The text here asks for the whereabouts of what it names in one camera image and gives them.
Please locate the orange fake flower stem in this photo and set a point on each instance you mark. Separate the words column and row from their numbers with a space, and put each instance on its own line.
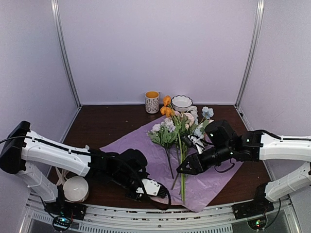
column 168, row 111

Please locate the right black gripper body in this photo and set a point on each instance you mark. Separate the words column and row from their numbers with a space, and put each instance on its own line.
column 222, row 154

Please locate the aluminium front rail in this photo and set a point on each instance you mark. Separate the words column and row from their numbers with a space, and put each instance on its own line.
column 116, row 214

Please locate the left aluminium frame post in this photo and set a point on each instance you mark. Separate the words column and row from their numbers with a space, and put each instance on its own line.
column 64, row 54

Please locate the light blue fake flower stem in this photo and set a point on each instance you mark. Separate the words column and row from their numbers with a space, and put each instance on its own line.
column 207, row 113

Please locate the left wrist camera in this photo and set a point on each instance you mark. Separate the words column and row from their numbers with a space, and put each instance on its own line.
column 154, row 188

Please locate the pink fake flower stem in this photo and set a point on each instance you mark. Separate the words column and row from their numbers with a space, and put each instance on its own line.
column 184, row 123

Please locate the patterned mug with orange inside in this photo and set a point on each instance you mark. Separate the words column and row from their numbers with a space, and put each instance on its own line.
column 152, row 102

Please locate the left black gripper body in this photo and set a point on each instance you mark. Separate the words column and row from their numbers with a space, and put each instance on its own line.
column 122, row 178

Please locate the purple hydrangea fake flower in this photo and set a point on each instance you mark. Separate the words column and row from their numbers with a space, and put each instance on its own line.
column 165, row 135

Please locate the beige ribbon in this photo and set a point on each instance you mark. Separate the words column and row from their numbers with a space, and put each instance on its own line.
column 62, row 176

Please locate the white fake flower stem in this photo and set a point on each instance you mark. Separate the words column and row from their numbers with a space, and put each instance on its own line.
column 200, row 129

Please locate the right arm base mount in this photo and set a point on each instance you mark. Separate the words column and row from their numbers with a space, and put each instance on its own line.
column 255, row 213

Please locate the right aluminium frame post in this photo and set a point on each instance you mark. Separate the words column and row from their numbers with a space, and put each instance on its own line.
column 252, row 50

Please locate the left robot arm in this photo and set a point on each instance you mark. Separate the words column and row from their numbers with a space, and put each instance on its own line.
column 32, row 157

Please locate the aluminium frame post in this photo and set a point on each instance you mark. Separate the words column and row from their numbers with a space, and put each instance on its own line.
column 64, row 54
column 252, row 50

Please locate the white scalloped bowl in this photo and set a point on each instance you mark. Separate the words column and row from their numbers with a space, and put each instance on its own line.
column 181, row 103

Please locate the white round cup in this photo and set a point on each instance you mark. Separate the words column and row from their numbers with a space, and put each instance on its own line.
column 76, row 189

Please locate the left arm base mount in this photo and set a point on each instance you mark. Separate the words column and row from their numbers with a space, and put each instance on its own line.
column 64, row 215

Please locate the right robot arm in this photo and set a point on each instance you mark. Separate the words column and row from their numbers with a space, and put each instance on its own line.
column 252, row 146

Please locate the pink purple wrapping paper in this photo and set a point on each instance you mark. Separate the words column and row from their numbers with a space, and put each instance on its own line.
column 200, row 189

